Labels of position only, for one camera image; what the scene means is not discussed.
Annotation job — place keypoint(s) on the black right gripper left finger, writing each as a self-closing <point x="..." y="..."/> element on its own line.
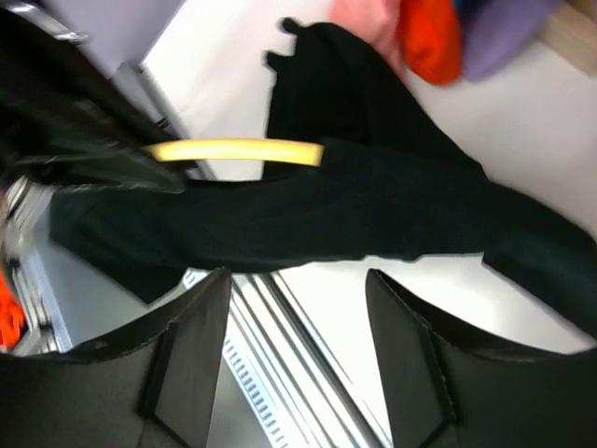
<point x="150" y="383"/>

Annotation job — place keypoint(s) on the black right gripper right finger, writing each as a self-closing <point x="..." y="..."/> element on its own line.
<point x="447" y="383"/>

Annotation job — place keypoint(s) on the black t shirt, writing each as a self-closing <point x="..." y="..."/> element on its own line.
<point x="391" y="184"/>

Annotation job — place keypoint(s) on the yellow hanger with metal hook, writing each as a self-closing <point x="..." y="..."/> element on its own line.
<point x="222" y="149"/>

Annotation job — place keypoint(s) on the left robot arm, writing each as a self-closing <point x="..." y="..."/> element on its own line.
<point x="63" y="124"/>

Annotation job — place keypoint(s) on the orange t shirt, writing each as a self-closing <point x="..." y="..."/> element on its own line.
<point x="431" y="40"/>

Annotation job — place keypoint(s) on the lavender t shirt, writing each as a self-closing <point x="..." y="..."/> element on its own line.
<point x="494" y="31"/>

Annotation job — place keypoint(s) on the pink t shirt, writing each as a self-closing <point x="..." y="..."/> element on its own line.
<point x="375" y="22"/>

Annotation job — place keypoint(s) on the wooden clothes rack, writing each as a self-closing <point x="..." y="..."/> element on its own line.
<point x="571" y="32"/>

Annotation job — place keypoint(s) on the white slotted cable duct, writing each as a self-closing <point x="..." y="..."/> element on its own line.
<point x="246" y="412"/>

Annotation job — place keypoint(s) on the aluminium mounting rail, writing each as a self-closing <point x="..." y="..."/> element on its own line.
<point x="309" y="325"/>

